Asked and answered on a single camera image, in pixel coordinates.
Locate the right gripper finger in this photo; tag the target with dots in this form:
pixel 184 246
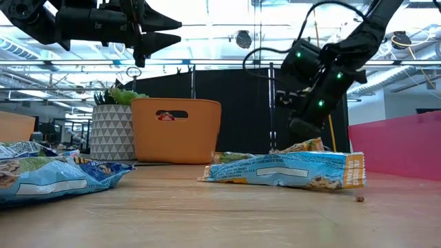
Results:
pixel 305 127

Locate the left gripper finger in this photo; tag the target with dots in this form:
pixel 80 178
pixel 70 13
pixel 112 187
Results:
pixel 158 39
pixel 158 24

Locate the yellow blue granola bar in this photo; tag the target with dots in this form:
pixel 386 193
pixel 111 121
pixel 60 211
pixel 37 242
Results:
pixel 305 146

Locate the green orange granola bar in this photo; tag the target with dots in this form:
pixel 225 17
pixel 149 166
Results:
pixel 232 157

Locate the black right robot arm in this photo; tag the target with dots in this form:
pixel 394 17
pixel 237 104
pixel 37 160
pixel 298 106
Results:
pixel 372 27

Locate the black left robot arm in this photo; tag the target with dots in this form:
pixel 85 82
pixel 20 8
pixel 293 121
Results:
pixel 20 13

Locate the blue granola bar orange end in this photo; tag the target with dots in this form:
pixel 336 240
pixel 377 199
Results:
pixel 286 170

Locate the black partition screen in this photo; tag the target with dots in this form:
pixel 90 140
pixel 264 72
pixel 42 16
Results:
pixel 241 113

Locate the black ceiling fixture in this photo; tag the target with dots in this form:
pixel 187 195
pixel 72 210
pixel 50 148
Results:
pixel 401 39
pixel 243 39

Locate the translucent pink shallow bin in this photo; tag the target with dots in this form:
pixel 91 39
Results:
pixel 396 148

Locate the small brown crumb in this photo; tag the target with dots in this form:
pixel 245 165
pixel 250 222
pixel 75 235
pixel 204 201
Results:
pixel 359 198

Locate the succulent in triangle-patterned pot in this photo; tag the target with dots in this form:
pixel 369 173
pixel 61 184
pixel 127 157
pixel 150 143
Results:
pixel 110 134

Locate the blue snack bags left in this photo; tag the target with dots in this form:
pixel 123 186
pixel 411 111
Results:
pixel 51 179

